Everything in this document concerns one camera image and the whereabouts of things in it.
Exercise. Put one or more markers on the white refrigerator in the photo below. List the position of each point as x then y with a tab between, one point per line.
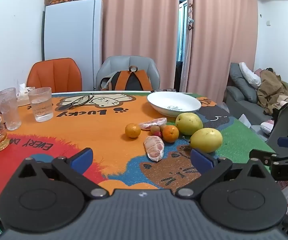
71	30

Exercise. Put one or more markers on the white wall socket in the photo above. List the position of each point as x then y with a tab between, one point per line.
268	23

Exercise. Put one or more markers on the white tissue pack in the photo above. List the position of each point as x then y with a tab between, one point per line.
23	92

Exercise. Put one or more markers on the brown jacket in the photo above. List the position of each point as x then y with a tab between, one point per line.
271	90

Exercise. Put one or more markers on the orange upholstered chair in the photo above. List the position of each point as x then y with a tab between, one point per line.
54	75

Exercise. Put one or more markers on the grey upholstered chair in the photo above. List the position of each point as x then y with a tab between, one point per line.
280	125
144	65

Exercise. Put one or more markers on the thin peeled pomelo segment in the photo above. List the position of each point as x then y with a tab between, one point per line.
152	124

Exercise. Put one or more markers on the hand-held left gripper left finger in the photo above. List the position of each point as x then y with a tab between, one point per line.
81	158

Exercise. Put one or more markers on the clear ribbed drinking glass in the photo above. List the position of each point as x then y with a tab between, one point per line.
9	110
40	105

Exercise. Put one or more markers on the small hanging hooks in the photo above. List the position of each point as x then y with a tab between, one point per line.
190	19

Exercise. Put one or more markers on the pink white soft item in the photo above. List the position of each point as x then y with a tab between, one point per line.
267	126

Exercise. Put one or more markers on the grey sofa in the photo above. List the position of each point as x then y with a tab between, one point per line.
241	100

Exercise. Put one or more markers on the white ceramic bowl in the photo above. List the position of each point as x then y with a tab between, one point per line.
169	100

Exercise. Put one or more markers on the orange and grey backpack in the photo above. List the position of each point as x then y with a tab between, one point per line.
131	80

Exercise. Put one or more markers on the black thin-framed eyeglasses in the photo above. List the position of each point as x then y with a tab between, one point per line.
81	99

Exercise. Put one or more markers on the small red fruit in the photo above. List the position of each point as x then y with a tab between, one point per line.
159	134

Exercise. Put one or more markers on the white door frame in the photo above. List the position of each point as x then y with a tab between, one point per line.
187	55

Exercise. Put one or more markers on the pink curtain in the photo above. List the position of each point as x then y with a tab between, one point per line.
221	30
134	17

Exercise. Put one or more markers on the large peeled pomelo segment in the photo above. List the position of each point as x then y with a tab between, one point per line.
154	151

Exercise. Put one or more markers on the orange mandarin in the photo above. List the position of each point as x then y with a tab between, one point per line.
132	130
170	133

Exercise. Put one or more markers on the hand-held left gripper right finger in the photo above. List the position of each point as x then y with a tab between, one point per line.
201	161

